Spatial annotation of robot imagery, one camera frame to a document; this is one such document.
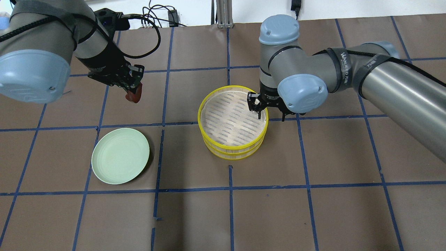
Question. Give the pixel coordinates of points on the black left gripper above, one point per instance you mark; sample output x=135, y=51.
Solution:
x=103, y=63

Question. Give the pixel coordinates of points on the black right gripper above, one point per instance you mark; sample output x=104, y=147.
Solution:
x=269, y=97

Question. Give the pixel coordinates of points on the brown bun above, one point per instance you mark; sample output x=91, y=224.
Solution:
x=134, y=94

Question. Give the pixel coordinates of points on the yellow steamer layer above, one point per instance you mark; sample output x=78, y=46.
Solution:
x=233, y=154
x=225, y=120

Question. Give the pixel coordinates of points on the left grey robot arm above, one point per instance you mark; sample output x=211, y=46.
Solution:
x=42, y=37

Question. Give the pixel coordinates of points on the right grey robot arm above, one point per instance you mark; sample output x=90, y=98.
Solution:
x=296, y=83

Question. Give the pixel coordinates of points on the light green plate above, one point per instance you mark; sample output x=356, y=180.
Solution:
x=120, y=156

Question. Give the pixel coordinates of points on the black power adapter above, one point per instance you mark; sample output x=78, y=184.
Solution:
x=173, y=17

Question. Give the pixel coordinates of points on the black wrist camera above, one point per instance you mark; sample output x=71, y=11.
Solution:
x=112, y=21

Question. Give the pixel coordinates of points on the aluminium frame post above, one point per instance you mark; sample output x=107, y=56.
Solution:
x=224, y=14

